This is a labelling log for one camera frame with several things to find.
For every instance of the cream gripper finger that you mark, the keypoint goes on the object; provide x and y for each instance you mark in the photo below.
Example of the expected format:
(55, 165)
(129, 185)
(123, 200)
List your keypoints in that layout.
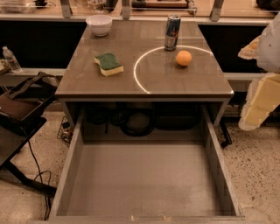
(250, 51)
(263, 97)

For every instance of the orange fruit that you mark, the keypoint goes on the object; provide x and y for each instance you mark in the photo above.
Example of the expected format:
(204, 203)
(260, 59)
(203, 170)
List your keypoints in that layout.
(184, 58)

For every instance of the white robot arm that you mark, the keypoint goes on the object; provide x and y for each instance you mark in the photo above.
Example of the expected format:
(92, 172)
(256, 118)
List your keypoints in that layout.
(269, 47)

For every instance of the white ceramic bowl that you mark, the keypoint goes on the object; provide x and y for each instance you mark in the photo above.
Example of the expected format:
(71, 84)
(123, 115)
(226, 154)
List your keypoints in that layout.
(99, 25)

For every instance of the green and yellow sponge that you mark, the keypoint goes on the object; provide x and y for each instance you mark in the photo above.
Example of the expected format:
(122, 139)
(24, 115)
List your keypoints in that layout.
(108, 64)

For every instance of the clear plastic water bottle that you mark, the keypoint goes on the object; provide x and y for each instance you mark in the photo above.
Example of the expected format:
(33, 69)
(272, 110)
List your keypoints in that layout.
(11, 59)

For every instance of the open grey top drawer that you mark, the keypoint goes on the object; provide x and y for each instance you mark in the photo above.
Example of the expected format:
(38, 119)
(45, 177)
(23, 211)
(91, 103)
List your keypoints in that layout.
(177, 177)

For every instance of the dark folding chair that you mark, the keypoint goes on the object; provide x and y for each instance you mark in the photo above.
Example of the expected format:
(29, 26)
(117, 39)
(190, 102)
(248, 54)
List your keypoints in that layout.
(21, 110)

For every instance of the blue silver drink can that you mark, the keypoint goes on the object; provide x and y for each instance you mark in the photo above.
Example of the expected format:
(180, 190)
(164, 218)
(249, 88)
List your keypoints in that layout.
(172, 32)

